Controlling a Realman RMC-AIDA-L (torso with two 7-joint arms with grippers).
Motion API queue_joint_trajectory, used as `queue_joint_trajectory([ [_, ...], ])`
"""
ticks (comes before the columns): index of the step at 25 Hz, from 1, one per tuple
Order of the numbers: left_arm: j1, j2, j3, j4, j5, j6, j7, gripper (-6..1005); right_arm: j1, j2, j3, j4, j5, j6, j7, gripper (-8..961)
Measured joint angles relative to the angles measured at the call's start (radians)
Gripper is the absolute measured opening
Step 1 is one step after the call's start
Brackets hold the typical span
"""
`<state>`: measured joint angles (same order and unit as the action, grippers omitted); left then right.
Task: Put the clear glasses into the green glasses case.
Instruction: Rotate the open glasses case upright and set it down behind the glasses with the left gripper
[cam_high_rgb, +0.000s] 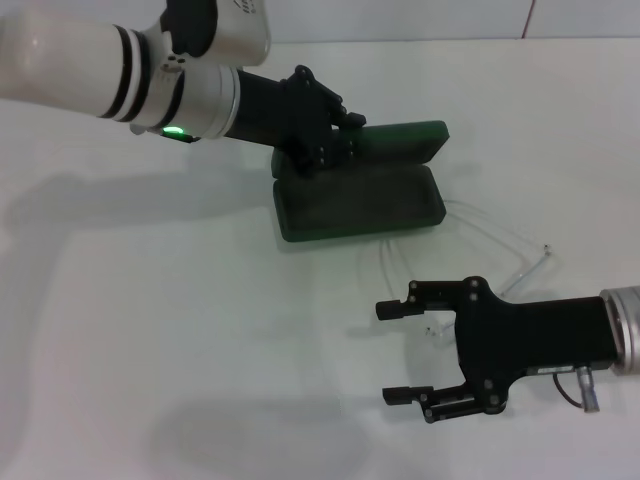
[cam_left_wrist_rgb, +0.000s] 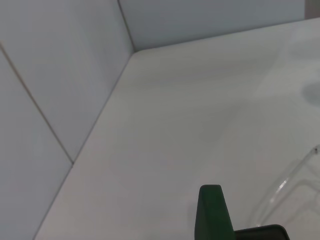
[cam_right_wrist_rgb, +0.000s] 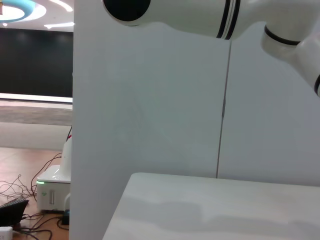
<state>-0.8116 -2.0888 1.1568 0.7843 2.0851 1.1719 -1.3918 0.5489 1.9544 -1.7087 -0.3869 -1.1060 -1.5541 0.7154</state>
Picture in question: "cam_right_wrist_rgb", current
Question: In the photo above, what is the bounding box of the black keyboard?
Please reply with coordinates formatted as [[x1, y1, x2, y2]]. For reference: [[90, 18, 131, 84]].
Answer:
[[0, 198, 30, 228]]

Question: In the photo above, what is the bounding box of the black power box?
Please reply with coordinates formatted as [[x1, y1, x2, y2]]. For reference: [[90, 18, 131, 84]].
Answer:
[[60, 209, 71, 226]]

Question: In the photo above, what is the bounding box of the white power adapter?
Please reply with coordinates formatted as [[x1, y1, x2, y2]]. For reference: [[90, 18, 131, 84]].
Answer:
[[0, 226, 14, 237]]

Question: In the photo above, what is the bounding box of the ring-shaped ceiling lamp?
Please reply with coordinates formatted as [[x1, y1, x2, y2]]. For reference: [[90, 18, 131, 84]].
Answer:
[[0, 0, 48, 24]]

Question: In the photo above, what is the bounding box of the red and black wire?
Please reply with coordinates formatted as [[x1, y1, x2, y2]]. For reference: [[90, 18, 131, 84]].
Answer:
[[65, 124, 73, 144]]

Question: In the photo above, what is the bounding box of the white robot base green light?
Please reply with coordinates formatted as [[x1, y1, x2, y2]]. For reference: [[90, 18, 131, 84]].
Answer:
[[36, 136, 73, 213]]

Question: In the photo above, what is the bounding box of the white ceiling light strip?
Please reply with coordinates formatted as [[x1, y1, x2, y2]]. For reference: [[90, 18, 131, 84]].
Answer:
[[43, 21, 75, 29], [51, 0, 74, 12]]

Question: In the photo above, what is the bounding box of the thin black floor cable tangle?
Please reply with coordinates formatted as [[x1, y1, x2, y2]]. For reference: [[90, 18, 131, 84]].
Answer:
[[0, 173, 38, 201]]

